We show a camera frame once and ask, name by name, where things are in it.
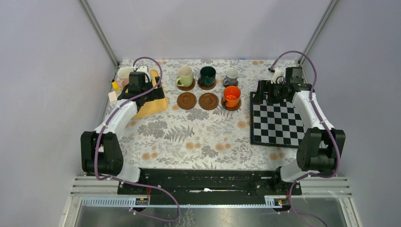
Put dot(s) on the pink white mug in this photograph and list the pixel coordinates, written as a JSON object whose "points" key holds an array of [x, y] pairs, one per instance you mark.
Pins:
{"points": [[123, 76]]}

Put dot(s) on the floral tablecloth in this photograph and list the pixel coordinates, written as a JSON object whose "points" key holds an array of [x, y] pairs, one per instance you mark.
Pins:
{"points": [[198, 138]]}

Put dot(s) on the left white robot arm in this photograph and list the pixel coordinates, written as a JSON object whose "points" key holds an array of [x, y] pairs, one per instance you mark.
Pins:
{"points": [[100, 149]]}

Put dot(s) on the yellow tray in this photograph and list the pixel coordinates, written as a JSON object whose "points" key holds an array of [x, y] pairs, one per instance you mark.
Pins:
{"points": [[154, 106]]}

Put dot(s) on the brown wooden coaster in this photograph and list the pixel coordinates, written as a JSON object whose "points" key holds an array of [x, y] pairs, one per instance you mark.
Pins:
{"points": [[224, 102], [183, 88], [208, 101], [186, 100], [204, 87]]}

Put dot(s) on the white pink block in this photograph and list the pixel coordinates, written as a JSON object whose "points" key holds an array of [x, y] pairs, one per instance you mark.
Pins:
{"points": [[112, 96]]}

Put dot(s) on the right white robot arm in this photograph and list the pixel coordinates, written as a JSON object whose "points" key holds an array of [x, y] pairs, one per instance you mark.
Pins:
{"points": [[319, 151]]}

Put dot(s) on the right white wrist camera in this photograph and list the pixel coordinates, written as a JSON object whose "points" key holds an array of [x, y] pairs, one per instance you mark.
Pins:
{"points": [[278, 75]]}

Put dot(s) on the dark green mug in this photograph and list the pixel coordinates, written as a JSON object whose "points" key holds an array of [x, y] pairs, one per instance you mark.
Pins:
{"points": [[207, 76]]}

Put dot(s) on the black white checkerboard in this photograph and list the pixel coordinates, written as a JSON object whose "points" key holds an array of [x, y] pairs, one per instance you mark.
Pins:
{"points": [[278, 125]]}

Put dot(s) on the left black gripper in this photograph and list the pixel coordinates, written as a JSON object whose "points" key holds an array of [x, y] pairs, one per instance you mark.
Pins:
{"points": [[155, 93]]}

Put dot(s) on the light green mug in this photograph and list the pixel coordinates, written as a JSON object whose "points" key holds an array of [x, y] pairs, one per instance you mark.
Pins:
{"points": [[185, 76]]}

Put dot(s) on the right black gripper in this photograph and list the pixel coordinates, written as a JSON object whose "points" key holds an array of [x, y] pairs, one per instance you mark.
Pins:
{"points": [[265, 86]]}

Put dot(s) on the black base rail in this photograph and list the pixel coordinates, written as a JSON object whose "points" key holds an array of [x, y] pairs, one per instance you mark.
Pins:
{"points": [[208, 187]]}

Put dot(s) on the orange mug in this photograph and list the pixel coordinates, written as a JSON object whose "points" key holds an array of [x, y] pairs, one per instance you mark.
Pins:
{"points": [[231, 94]]}

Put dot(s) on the grey mug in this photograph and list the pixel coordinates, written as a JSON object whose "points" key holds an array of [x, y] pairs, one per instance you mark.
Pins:
{"points": [[231, 78]]}

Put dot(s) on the yellow block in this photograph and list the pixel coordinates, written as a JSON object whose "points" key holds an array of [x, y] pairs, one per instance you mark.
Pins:
{"points": [[115, 86]]}

